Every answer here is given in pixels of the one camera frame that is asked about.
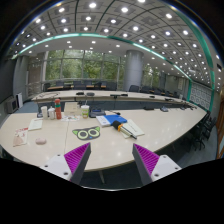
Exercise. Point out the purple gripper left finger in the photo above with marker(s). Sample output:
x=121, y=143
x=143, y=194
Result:
x=71, y=165

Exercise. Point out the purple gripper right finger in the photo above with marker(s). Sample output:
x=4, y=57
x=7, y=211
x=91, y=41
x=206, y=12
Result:
x=151, y=166

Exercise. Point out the black owl face mousepad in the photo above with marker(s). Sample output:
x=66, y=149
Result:
x=87, y=133

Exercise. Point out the beige cardboard box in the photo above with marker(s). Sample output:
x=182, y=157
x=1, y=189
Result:
x=71, y=109

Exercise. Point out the dark blue device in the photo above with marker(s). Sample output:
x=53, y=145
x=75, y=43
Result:
x=96, y=112

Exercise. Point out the white cup green label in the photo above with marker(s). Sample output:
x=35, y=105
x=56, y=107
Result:
x=85, y=111

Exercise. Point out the blue book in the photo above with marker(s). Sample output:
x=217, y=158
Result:
x=115, y=117

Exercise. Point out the white paper sheet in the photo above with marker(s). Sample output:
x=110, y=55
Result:
x=35, y=124

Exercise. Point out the white jar with lid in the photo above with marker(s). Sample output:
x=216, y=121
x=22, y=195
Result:
x=51, y=112

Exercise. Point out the red patterned booklet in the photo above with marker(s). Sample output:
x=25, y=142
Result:
x=20, y=137

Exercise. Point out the white paper cup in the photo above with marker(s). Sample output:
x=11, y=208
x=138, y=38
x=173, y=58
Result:
x=44, y=112

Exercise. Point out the orange red bottle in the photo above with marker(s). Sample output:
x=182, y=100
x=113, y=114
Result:
x=58, y=109

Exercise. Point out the black office chair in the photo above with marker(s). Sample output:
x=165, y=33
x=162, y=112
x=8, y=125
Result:
x=202, y=131

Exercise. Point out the white air purifier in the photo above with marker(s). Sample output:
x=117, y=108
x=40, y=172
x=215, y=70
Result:
x=19, y=99

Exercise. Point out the grey round pillar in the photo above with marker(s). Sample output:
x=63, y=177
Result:
x=133, y=69

